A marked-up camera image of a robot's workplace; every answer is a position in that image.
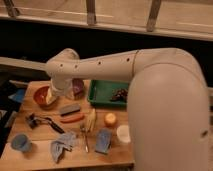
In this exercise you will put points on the white cup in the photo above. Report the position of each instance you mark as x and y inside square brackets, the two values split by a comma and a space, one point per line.
[122, 133]

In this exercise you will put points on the blue sponge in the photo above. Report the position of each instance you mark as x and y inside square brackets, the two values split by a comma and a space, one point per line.
[103, 141]

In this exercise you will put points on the green plastic tray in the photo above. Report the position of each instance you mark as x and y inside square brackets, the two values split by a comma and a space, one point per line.
[100, 93]

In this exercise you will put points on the black handled brush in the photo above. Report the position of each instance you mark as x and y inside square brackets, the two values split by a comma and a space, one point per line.
[33, 121]

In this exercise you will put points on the purple bowl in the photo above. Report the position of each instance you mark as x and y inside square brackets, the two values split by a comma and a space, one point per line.
[77, 88]

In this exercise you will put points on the grey eraser block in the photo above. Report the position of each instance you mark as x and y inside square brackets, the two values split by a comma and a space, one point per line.
[69, 109]

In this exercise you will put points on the blue-grey cloth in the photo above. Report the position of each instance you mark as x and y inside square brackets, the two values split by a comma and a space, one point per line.
[66, 141]

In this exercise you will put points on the blue cup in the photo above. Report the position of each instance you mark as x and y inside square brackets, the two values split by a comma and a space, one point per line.
[21, 143]

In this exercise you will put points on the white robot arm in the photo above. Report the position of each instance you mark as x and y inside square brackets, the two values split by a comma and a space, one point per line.
[167, 104]

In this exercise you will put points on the orange bowl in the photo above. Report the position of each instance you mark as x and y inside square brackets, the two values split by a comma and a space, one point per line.
[40, 96]

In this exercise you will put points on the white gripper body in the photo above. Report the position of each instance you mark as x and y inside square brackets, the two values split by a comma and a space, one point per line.
[57, 89]

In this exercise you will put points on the blue object left edge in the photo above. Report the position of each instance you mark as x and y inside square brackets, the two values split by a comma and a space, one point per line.
[18, 96]

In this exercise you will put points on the metal fork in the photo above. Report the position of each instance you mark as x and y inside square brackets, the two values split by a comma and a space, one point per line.
[84, 134]

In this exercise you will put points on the dark brown clump in tray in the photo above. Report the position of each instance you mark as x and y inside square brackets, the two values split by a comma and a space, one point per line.
[120, 95]

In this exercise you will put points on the orange fruit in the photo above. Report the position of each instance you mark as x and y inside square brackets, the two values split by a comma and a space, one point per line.
[110, 119]

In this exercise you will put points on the orange carrot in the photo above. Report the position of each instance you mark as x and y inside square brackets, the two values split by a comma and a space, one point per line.
[72, 118]

